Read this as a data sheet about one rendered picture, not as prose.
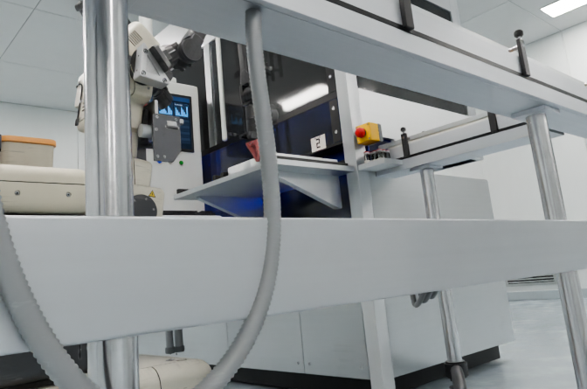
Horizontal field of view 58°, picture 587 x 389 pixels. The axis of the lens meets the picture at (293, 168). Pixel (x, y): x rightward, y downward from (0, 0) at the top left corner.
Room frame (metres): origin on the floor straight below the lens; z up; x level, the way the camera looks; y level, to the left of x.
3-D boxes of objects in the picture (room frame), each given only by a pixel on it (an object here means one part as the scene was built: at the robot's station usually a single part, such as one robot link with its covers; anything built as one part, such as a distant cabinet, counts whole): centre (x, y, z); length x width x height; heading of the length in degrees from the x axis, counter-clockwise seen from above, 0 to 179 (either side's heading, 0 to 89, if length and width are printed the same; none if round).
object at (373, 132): (1.98, -0.30, 0.99); 0.08 x 0.07 x 0.07; 132
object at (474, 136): (1.87, -0.60, 0.92); 0.69 x 0.15 x 0.16; 42
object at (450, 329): (1.98, -0.50, 0.46); 0.09 x 0.09 x 0.77; 42
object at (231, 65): (2.55, 0.24, 1.50); 0.47 x 0.01 x 0.59; 42
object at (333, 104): (2.07, -0.19, 1.40); 0.05 x 0.01 x 0.80; 42
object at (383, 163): (2.00, -0.34, 0.87); 0.14 x 0.13 x 0.02; 132
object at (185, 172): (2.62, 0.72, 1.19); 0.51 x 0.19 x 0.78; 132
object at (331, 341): (3.10, 0.08, 0.44); 2.06 x 1.00 x 0.88; 42
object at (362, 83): (2.35, -0.60, 1.50); 0.85 x 0.01 x 0.59; 132
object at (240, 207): (2.35, 0.29, 0.79); 0.34 x 0.03 x 0.13; 132
